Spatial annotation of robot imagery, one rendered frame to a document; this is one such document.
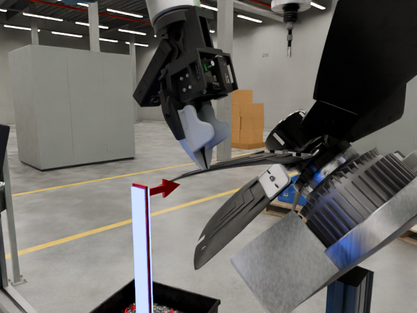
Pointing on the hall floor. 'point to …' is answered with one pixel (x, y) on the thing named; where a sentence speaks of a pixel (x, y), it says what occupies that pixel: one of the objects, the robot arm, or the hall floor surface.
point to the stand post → (352, 291)
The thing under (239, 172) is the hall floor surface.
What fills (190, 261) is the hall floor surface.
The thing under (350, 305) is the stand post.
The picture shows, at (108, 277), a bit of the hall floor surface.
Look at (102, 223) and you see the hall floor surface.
